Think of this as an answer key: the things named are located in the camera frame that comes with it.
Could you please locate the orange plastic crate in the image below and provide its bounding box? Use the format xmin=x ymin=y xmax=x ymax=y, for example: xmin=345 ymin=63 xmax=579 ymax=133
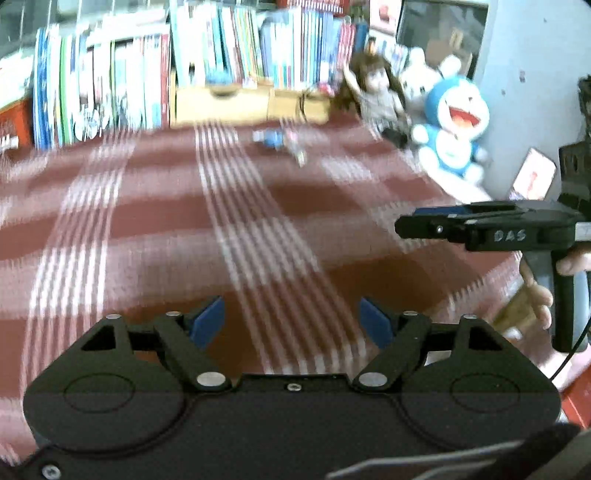
xmin=0 ymin=99 xmax=35 ymax=155

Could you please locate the row of upright colourful books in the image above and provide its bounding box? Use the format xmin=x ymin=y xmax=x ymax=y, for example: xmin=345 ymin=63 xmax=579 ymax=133
xmin=32 ymin=0 xmax=370 ymax=148

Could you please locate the small blue wrapper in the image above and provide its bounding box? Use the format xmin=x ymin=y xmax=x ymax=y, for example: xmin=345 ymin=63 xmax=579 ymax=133
xmin=252 ymin=129 xmax=308 ymax=167

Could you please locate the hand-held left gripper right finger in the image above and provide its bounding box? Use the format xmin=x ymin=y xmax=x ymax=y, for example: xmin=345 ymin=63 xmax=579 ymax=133
xmin=352 ymin=296 xmax=509 ymax=393

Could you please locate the blue cat plush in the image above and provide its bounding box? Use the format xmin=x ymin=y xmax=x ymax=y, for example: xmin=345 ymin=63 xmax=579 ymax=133
xmin=411 ymin=76 xmax=490 ymax=185

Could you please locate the red plaid blanket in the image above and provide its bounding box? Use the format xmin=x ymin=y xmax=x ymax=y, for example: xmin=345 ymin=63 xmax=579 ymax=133
xmin=0 ymin=111 xmax=525 ymax=464

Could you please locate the wooden drawer box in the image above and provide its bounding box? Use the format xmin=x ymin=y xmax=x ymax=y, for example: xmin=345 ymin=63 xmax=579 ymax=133
xmin=168 ymin=78 xmax=331 ymax=127

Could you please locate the miniature black bicycle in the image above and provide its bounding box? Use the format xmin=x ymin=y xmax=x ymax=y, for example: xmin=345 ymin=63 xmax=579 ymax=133
xmin=69 ymin=99 xmax=139 ymax=141

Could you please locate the white rabbit plush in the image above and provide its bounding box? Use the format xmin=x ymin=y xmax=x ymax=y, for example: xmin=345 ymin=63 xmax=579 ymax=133
xmin=399 ymin=46 xmax=462 ymax=116

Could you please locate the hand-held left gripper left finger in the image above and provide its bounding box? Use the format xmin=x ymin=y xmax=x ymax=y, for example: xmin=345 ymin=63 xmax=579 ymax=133
xmin=78 ymin=296 xmax=232 ymax=393

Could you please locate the brown-haired doll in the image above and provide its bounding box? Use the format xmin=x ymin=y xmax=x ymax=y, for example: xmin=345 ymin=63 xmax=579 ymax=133
xmin=332 ymin=51 xmax=414 ymax=148

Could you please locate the dark glass frame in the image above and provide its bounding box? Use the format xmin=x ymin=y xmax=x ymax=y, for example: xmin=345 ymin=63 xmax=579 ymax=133
xmin=397 ymin=0 xmax=490 ymax=79

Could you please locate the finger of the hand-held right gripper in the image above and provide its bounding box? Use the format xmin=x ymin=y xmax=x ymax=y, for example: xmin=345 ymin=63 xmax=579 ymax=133
xmin=412 ymin=201 xmax=528 ymax=219
xmin=395 ymin=215 xmax=472 ymax=244

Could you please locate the white red card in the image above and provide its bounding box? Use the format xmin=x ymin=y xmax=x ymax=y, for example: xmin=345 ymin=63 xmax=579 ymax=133
xmin=508 ymin=148 xmax=557 ymax=201

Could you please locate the person's right hand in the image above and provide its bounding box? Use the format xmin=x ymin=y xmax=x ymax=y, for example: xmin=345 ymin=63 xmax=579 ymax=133
xmin=518 ymin=251 xmax=591 ymax=330

